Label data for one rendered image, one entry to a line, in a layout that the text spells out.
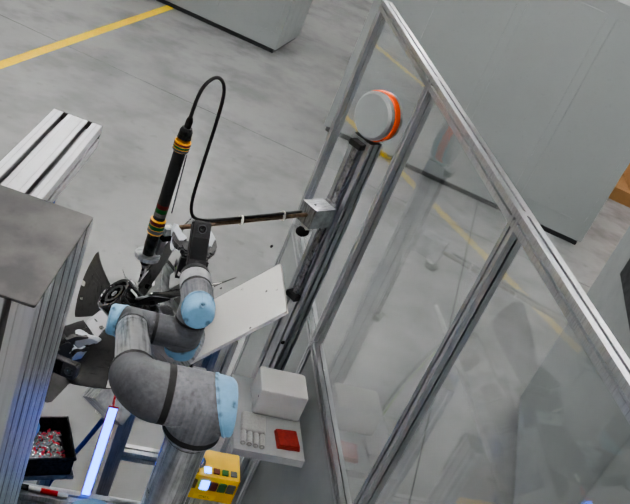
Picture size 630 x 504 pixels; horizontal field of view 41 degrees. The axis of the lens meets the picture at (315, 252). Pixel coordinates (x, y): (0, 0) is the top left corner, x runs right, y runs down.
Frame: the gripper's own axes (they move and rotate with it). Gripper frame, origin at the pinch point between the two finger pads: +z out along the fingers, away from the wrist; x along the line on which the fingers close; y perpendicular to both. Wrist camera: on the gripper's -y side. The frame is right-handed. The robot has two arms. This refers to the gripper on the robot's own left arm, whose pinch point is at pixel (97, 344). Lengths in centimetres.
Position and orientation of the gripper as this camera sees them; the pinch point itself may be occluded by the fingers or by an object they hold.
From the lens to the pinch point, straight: 240.2
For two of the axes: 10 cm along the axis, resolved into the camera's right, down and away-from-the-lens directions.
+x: -2.8, 8.7, 4.1
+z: 6.8, -1.2, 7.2
